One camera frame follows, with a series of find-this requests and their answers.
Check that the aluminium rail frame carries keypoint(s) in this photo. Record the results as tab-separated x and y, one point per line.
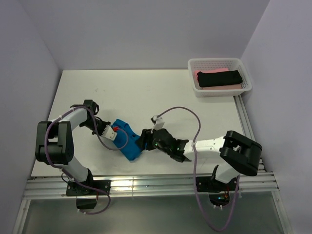
258	208

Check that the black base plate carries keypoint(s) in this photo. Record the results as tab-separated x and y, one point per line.
74	189
211	185

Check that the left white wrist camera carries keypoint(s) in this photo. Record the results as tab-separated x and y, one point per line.
109	133

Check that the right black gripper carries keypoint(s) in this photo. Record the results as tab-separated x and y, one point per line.
146	136

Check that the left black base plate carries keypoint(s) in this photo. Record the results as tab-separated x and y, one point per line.
74	189

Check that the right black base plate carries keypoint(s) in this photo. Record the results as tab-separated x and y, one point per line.
211	185

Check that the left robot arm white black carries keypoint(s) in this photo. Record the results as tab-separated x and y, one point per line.
55	145

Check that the pink folded t-shirt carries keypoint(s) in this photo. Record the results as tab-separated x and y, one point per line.
212	72

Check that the black rolled t-shirt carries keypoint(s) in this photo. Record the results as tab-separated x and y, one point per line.
219	79

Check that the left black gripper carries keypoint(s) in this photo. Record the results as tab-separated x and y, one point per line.
105	123

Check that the blue t-shirt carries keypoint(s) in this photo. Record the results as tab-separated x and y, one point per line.
125	139

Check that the white plastic basket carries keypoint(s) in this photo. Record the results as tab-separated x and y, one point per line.
207	65

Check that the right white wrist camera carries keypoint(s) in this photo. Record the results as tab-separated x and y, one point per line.
158	123

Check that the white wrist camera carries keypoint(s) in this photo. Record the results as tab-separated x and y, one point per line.
109	133
158	123

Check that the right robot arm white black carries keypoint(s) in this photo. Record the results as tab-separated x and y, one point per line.
238	154

